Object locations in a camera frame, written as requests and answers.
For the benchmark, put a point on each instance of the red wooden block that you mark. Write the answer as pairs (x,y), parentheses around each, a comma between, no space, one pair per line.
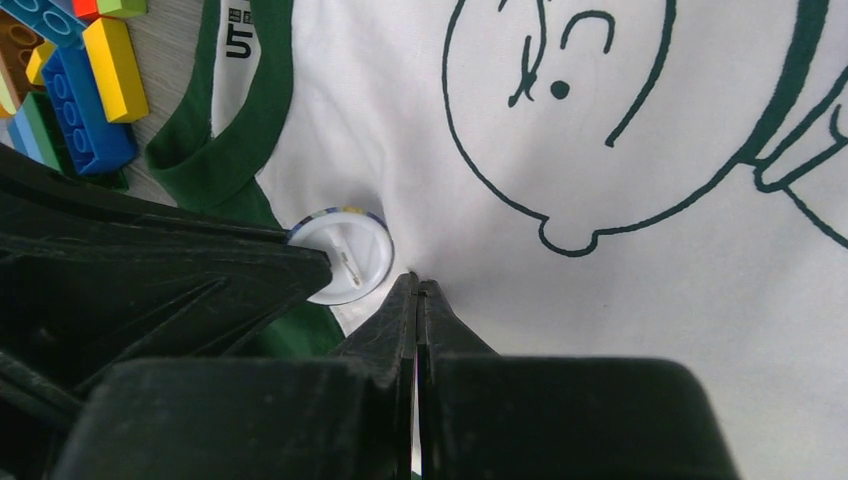
(86,10)

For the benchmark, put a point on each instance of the pile of colourful toy bricks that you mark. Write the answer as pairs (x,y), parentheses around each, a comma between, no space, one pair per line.
(70,90)

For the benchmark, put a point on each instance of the light green wooden block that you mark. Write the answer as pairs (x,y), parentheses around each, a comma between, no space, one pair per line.
(122,9)

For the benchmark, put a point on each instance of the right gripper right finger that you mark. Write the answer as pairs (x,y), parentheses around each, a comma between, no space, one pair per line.
(490,416)

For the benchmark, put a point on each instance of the blue round brooch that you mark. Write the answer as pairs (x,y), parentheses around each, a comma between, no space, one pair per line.
(358,245)

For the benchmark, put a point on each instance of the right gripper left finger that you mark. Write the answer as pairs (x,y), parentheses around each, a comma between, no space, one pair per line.
(347,415)

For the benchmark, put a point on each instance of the green and white t-shirt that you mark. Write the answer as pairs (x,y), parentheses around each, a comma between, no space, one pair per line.
(636,178)

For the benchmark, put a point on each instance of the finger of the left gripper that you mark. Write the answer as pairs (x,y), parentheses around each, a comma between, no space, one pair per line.
(91,278)

